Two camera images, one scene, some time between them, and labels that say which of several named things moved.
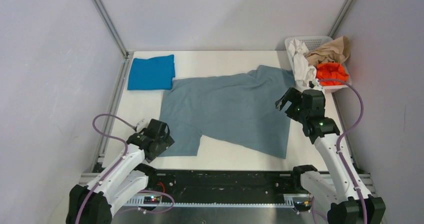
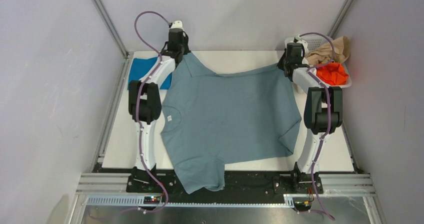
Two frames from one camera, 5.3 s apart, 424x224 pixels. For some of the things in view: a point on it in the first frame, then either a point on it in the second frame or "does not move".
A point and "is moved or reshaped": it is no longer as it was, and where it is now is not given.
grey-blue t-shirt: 238,111 is moved or reshaped
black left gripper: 165,142 -> 186,50
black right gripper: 293,95 -> 280,64
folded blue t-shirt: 155,73 does not move
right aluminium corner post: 345,9 does not move
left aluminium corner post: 107,19 does not move
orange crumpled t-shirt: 333,70 does not move
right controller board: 302,206 does not move
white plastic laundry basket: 311,42 does not move
